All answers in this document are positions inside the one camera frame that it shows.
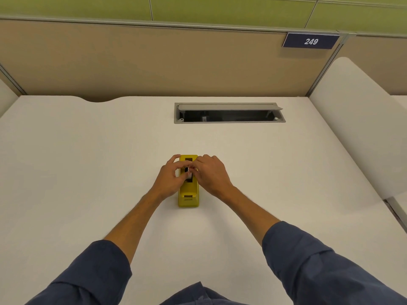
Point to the person's right forearm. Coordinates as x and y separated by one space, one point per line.
251 211

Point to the small white side divider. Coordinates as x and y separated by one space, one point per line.
6 98

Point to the person's left thumb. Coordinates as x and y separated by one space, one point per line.
182 178

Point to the large white side divider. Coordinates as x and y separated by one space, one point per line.
356 123

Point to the wide beige partition panel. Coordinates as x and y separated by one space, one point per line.
152 60

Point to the blue number sign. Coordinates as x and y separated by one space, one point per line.
311 41

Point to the person's left forearm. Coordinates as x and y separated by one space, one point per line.
133 223

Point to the person's right hand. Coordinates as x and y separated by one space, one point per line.
213 181

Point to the yellow tape dispenser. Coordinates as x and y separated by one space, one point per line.
189 195

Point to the grey metal partition post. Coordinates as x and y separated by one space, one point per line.
327 66
12 80

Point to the white tape roll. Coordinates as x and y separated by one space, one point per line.
189 175

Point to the person's blue shirt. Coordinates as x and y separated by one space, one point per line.
318 269

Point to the person's left hand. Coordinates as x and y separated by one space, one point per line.
166 182

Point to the person's right thumb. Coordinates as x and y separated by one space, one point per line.
194 178

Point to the narrow beige partition panel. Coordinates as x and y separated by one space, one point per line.
378 60

